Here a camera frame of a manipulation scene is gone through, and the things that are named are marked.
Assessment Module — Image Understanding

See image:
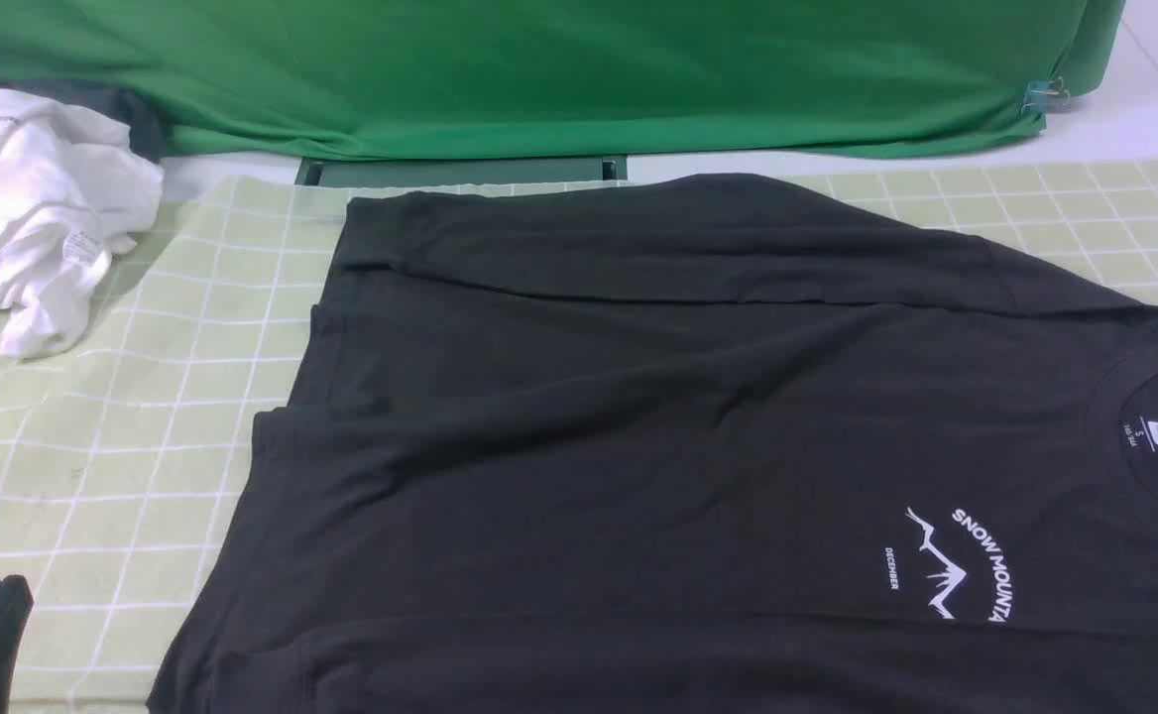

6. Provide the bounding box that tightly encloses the dark gray long-sleeved shirt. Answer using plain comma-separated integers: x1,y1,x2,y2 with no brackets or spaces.
148,175,1158,713

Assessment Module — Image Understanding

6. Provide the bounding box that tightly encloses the crumpled white shirt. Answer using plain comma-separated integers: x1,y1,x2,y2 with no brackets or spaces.
0,87,164,360

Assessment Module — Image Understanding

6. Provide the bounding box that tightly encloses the green checkered table mat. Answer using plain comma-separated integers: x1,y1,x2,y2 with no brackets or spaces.
0,159,1158,713

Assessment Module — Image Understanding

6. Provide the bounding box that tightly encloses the green backdrop cloth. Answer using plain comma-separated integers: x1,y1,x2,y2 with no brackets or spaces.
0,1,1124,160

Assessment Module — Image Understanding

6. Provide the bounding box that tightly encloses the blue binder clip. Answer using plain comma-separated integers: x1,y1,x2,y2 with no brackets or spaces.
1020,76,1073,116

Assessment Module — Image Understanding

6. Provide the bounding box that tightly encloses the dark green metal rail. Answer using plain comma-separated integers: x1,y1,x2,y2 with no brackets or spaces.
294,155,628,187

